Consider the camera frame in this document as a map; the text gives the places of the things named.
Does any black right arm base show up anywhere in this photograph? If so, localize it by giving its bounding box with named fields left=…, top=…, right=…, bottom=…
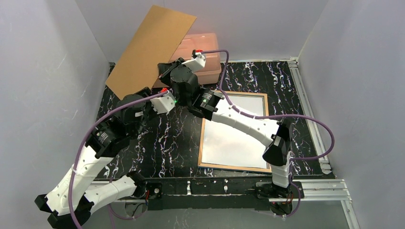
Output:
left=254, top=182, right=305, bottom=217

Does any hot air balloon photo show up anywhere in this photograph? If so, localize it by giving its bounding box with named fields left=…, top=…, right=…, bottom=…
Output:
left=202, top=94, right=269, bottom=170

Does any aluminium rail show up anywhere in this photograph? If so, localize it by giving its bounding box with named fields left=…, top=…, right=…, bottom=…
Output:
left=287, top=57, right=332, bottom=175
left=90, top=176, right=359, bottom=229

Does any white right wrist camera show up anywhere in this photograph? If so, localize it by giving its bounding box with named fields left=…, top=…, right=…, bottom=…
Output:
left=182, top=50, right=206, bottom=73

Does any translucent pink plastic storage box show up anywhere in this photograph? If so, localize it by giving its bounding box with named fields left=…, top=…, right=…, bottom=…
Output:
left=151, top=32, right=222, bottom=89

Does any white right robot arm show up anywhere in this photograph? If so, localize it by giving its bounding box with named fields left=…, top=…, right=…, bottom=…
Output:
left=152, top=52, right=291, bottom=189

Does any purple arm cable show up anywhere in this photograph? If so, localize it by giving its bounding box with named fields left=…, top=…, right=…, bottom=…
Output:
left=197, top=49, right=335, bottom=219
left=68, top=91, right=168, bottom=229

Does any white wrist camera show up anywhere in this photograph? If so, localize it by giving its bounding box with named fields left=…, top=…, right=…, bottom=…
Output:
left=150, top=88, right=177, bottom=115
left=182, top=50, right=206, bottom=73

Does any aluminium right side rail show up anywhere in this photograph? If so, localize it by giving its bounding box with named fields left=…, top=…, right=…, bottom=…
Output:
left=287, top=57, right=332, bottom=175

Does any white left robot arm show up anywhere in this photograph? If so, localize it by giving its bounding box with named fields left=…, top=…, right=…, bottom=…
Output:
left=35, top=88, right=177, bottom=229

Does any brown cardboard backing board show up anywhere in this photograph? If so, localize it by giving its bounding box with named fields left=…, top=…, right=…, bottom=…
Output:
left=106, top=5, right=197, bottom=100

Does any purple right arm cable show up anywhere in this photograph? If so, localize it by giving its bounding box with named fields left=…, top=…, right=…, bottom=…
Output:
left=197, top=49, right=335, bottom=219

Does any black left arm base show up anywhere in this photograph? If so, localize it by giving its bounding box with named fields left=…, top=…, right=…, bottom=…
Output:
left=118, top=181, right=163, bottom=218

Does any blue wooden picture frame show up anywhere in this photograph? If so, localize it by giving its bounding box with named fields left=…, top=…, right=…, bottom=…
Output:
left=198, top=92, right=271, bottom=173

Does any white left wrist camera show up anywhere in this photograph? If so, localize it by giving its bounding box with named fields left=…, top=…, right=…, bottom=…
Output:
left=150, top=88, right=177, bottom=115

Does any aluminium front rail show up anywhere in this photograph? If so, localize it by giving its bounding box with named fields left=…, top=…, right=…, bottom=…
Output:
left=90, top=176, right=359, bottom=229

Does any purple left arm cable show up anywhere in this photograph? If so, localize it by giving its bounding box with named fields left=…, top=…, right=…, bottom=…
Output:
left=68, top=91, right=168, bottom=229

